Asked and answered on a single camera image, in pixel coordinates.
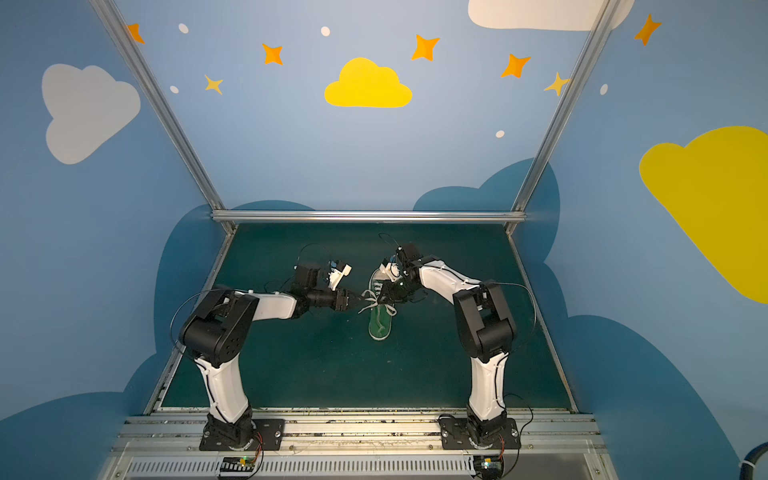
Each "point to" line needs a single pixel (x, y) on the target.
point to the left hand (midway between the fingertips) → (360, 295)
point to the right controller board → (489, 467)
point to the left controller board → (237, 467)
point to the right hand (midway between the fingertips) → (384, 298)
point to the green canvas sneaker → (380, 317)
